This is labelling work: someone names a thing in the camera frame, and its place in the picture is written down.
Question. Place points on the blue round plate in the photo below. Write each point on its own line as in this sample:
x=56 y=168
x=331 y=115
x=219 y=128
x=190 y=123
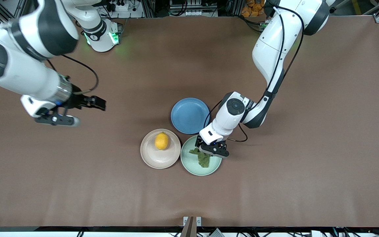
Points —
x=186 y=115

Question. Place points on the beige round plate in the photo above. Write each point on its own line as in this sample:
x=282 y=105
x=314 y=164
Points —
x=158 y=156

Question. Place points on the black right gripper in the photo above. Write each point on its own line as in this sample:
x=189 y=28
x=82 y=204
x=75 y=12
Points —
x=77 y=99

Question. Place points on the bag of oranges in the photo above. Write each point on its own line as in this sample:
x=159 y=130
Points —
x=252 y=7

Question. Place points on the white power strip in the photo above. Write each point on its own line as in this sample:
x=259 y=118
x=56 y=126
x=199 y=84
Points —
x=118 y=6

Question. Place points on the camera post with white brackets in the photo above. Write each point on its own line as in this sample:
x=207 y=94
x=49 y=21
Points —
x=192 y=225

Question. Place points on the green lettuce leaf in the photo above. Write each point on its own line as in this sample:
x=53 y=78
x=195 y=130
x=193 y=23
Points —
x=203 y=161

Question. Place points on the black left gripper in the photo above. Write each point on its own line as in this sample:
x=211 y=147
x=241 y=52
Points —
x=197 y=143

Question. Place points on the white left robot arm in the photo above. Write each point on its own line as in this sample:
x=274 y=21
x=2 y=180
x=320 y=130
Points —
x=275 y=49

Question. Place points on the yellow lemon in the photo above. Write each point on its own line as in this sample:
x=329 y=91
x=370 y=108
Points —
x=161 y=141

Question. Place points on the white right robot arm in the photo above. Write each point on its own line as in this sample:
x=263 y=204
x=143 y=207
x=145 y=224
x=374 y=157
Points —
x=28 y=49

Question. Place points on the pale green round plate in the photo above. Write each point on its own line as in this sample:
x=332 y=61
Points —
x=192 y=166

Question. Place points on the white electronics rack unit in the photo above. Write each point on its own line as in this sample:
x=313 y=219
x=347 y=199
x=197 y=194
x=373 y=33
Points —
x=192 y=8

